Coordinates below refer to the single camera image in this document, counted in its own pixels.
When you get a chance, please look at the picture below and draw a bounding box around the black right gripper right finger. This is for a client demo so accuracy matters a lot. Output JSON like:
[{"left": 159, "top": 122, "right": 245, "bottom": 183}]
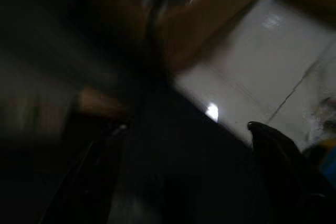
[{"left": 248, "top": 121, "right": 336, "bottom": 224}]

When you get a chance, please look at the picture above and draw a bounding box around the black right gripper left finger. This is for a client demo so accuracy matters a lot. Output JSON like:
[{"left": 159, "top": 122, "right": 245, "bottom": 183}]
[{"left": 44, "top": 123, "right": 128, "bottom": 224}]

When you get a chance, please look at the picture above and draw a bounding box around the blue yellow bag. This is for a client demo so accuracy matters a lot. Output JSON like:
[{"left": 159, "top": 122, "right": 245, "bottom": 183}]
[{"left": 301, "top": 137, "right": 336, "bottom": 183}]

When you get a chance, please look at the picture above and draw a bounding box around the crumpled clear plastic bag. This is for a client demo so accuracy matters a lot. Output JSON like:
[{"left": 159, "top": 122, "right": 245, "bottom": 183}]
[{"left": 301, "top": 95, "right": 336, "bottom": 146}]

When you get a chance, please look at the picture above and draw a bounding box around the brown cardboard box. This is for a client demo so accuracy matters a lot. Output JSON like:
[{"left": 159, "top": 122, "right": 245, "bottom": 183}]
[{"left": 146, "top": 0, "right": 263, "bottom": 74}]

